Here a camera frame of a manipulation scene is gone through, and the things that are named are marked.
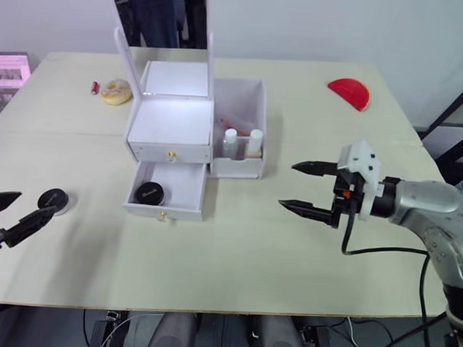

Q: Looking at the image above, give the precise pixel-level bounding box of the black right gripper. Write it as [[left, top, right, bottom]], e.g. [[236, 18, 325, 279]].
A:
[[277, 158, 368, 232]]

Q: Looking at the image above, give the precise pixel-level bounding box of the red half round makeup sponge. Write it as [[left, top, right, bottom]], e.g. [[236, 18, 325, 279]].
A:
[[326, 76, 373, 113]]

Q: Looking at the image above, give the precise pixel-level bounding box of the white drawer with gold knob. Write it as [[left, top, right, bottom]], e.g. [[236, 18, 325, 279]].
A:
[[121, 158, 209, 224], [126, 140, 213, 166]]

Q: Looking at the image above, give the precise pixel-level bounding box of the white makeup organizer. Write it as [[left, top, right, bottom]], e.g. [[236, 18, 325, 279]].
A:
[[98, 0, 274, 227]]

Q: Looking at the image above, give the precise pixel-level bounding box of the organizer mirror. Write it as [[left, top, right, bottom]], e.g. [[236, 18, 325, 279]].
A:
[[108, 0, 211, 52]]

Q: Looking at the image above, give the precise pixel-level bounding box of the black round compact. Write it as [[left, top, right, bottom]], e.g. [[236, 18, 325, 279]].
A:
[[36, 186, 79, 217], [133, 180, 174, 209]]

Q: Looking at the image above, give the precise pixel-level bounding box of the beige bottle with white cap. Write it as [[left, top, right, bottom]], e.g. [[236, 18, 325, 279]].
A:
[[247, 128, 266, 160]]

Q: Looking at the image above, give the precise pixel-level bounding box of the clear bottle with white cap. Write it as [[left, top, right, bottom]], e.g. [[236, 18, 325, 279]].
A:
[[221, 127, 240, 161]]

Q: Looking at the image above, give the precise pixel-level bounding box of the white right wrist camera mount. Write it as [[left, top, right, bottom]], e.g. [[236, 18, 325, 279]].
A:
[[337, 138, 388, 224]]

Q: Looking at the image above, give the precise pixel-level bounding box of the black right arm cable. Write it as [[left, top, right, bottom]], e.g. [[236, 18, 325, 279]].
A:
[[336, 194, 448, 347]]

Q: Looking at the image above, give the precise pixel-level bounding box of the thin white cable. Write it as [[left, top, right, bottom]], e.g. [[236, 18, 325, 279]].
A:
[[345, 317, 377, 347]]

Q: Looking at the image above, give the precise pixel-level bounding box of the black metal frame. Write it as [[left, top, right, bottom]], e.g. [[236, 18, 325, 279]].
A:
[[417, 61, 463, 165]]

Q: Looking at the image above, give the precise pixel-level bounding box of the thick black cable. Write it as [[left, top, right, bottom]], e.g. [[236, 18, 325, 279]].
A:
[[369, 307, 449, 347]]

